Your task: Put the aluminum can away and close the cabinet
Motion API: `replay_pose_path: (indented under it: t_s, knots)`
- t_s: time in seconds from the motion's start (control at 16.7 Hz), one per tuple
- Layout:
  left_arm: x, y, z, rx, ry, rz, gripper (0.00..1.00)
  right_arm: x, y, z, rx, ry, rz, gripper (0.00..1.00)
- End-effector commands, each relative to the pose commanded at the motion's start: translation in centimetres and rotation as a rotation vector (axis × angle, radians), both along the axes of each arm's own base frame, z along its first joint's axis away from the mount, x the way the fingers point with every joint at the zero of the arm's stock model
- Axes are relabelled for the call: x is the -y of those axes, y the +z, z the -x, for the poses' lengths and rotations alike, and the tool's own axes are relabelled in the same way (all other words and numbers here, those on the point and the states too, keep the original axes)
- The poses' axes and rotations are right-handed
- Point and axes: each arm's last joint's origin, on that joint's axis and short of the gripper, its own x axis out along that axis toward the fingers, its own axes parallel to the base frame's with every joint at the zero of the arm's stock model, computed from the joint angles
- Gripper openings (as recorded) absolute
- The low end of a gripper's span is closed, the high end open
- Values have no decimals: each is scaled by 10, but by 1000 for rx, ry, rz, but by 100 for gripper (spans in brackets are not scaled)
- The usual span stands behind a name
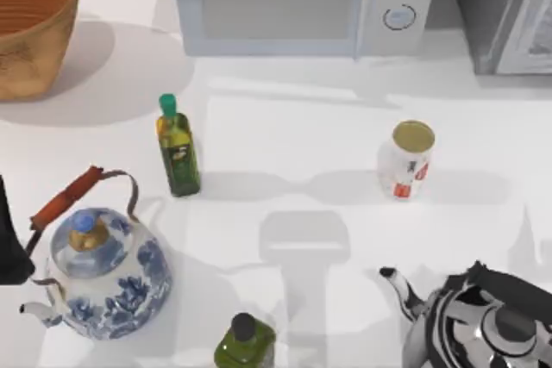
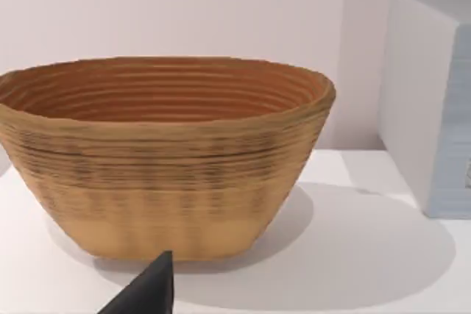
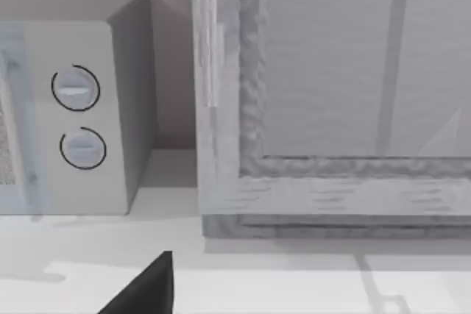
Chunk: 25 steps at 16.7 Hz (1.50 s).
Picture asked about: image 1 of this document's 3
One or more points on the microwave oven door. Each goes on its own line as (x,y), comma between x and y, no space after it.
(276,6)

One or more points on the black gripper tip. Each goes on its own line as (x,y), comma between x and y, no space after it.
(10,238)

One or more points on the pale microwave oven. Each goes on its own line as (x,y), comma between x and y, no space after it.
(302,1)

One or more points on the brown wicker basket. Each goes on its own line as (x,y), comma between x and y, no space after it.
(30,32)

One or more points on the microwave knob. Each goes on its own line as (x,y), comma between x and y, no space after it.
(400,17)

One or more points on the green bottle with black cap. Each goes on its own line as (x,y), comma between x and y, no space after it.
(243,344)

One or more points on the blue and white teapot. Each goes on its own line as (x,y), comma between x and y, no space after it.
(108,264)

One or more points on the red and white can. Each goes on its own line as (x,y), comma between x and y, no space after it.
(405,165)

